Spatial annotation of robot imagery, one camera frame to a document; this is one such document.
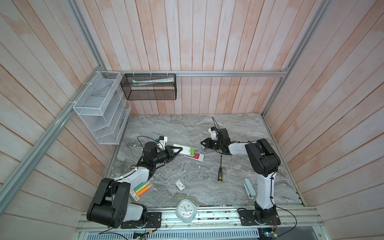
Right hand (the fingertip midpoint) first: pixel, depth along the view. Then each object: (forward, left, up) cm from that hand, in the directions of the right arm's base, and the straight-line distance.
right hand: (201, 142), depth 101 cm
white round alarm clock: (-42, +9, +1) cm, 43 cm away
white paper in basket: (+22, +31, +34) cm, 51 cm away
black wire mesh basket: (+31, +37, +24) cm, 54 cm away
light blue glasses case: (-31, -25, +1) cm, 40 cm away
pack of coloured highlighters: (-34, +36, 0) cm, 49 cm away
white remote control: (-14, +10, +13) cm, 21 cm away
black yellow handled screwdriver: (-22, -11, -1) cm, 25 cm away
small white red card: (-29, +13, -1) cm, 32 cm away
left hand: (-15, +12, +13) cm, 23 cm away
